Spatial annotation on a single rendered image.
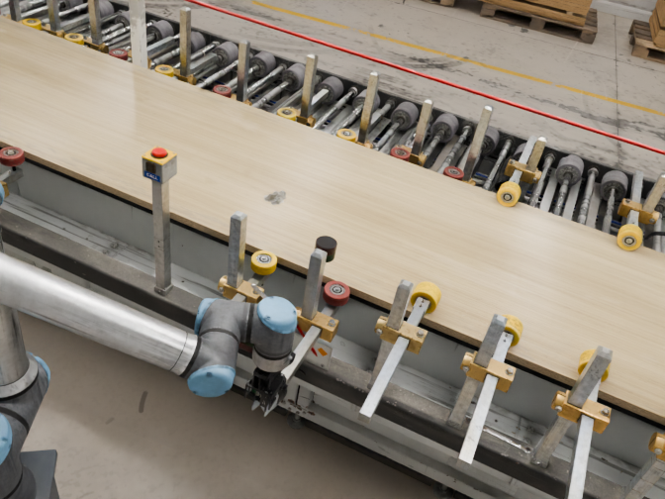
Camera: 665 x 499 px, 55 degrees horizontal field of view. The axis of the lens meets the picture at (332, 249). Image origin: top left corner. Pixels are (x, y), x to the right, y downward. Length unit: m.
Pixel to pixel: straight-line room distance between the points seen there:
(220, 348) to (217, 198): 0.96
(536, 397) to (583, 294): 0.38
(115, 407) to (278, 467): 0.70
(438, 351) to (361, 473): 0.75
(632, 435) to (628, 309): 0.40
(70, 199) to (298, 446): 1.28
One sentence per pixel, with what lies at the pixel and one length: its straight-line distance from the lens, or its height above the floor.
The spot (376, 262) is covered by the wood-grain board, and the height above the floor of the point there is 0.90.
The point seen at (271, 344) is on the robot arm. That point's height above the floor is 1.13.
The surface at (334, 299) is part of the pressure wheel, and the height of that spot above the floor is 0.90.
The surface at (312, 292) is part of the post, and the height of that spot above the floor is 0.98.
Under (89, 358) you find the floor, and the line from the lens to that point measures 2.94.
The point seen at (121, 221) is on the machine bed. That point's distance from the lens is 2.45.
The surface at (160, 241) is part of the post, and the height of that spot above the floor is 0.92.
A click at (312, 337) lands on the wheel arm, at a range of 1.84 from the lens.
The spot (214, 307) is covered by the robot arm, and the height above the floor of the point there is 1.19.
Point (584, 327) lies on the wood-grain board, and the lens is 2.12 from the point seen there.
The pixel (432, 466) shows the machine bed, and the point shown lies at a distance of 2.52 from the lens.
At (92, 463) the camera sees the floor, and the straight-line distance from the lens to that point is 2.63.
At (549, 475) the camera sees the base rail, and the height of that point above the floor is 0.70.
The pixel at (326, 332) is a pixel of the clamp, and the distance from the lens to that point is 1.87.
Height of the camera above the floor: 2.21
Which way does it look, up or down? 39 degrees down
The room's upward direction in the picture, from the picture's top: 11 degrees clockwise
